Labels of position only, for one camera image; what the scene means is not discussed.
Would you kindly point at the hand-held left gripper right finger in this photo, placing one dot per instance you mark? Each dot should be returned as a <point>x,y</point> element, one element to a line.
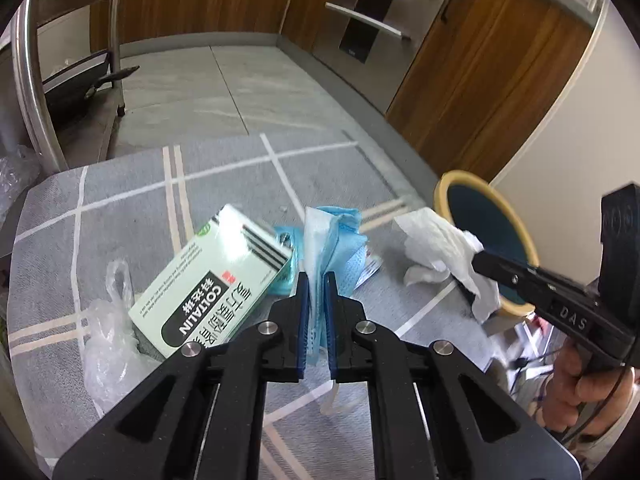
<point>331,325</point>

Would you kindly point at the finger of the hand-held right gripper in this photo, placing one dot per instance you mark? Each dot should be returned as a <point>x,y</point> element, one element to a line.
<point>510,277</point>

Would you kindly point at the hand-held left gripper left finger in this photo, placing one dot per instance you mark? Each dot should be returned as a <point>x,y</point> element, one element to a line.
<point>301,325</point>

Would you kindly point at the yellow rimmed trash bin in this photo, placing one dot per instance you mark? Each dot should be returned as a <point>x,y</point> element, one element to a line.
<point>480,220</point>

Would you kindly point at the blue face mask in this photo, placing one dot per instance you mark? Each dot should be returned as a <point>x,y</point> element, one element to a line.
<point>289,240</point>
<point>345,250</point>

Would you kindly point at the white tissue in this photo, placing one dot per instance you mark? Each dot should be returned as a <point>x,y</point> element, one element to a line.
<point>435,245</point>

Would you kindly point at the person's right hand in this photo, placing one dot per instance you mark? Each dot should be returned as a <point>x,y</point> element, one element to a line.
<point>590,400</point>

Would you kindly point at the small white packet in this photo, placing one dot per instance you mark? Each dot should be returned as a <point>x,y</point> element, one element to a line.
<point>372,270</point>

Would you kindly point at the green white medicine box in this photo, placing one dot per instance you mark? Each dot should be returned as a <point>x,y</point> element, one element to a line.
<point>200,285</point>

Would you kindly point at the grey checked mat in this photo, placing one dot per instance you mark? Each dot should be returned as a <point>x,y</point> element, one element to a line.
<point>225,180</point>

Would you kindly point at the wooden corner base cabinet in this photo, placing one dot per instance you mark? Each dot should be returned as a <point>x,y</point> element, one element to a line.
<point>475,85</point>

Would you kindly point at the stainless steel oven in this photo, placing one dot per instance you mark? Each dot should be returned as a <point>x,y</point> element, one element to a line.
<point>365,25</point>

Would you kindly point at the large clear plastic bag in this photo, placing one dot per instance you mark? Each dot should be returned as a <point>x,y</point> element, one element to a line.
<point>17,175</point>

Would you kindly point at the black frying pan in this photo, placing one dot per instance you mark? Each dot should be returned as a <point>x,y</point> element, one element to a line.
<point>70,95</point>

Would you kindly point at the stainless steel rack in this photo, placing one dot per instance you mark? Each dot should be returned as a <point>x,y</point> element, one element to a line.
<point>35,100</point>

